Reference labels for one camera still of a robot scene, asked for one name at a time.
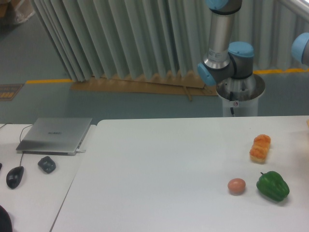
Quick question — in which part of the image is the black computer mouse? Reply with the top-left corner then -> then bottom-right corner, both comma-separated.
6,166 -> 24,189

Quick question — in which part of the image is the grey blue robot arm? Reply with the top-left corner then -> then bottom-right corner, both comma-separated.
197,0 -> 309,86

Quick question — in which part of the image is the dark sleeved forearm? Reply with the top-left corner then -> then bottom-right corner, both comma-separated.
0,206 -> 13,232

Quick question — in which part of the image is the flat brown cardboard sheet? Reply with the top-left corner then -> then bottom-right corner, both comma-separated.
70,70 -> 217,101

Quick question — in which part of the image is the pale green curtain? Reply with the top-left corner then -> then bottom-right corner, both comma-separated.
31,0 -> 309,82

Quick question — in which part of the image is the white laptop plug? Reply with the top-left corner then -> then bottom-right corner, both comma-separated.
76,149 -> 86,153

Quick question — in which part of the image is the brown egg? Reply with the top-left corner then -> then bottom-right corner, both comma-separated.
227,178 -> 246,194

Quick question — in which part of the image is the orange bread loaf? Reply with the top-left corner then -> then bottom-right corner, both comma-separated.
249,134 -> 271,163

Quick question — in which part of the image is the silver closed laptop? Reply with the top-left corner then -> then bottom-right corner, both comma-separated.
16,117 -> 92,155

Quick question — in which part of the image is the dark grey small gadget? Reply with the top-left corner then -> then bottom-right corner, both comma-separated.
38,156 -> 56,174

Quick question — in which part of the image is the green bell pepper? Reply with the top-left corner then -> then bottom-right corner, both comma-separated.
256,171 -> 290,202

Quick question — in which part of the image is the cardboard box stack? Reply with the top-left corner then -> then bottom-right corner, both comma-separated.
0,0 -> 35,26

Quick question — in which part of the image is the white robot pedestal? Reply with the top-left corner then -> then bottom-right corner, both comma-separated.
216,74 -> 266,117

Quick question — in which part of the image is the black mouse cable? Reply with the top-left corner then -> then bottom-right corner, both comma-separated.
0,122 -> 33,167

